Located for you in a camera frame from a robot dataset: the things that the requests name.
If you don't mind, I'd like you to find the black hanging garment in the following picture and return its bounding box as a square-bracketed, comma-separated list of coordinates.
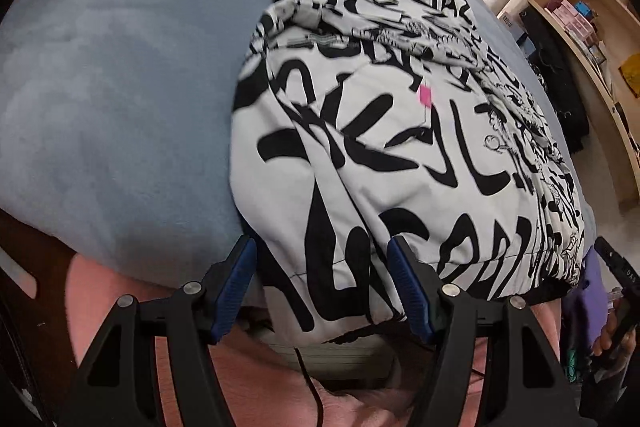
[520, 7, 591, 152]

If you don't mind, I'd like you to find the dark wooden bed frame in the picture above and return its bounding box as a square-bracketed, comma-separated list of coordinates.
[0, 207, 76, 427]

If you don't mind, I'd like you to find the pink fuzzy cloth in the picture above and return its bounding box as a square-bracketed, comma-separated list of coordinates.
[65, 252, 566, 427]

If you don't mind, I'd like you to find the blue white carton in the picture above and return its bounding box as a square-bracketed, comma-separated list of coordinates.
[500, 12, 531, 42]

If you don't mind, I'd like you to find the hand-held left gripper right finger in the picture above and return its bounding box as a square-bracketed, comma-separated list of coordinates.
[387, 236, 583, 427]

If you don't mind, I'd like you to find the stack of pink boxes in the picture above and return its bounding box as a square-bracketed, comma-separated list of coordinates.
[545, 0, 598, 42]

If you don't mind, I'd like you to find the purple cloth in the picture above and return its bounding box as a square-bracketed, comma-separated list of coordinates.
[567, 252, 621, 353]

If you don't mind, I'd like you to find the yellow paper bag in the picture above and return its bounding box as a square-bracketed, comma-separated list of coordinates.
[619, 57, 640, 98]

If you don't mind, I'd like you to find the light wooden shelf unit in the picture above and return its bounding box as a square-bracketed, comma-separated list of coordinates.
[497, 0, 640, 208]

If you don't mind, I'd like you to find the black cable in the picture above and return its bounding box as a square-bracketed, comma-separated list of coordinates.
[294, 347, 327, 427]

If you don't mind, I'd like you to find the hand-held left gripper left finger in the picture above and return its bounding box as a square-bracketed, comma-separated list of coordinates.
[62, 234, 258, 427]

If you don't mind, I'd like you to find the blue bed blanket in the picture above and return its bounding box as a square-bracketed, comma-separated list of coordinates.
[0, 0, 598, 278]

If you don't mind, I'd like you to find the person's right hand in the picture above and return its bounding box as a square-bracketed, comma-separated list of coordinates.
[592, 299, 630, 359]

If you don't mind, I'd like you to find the white black graffiti print jacket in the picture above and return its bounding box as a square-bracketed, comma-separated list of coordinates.
[230, 0, 586, 340]

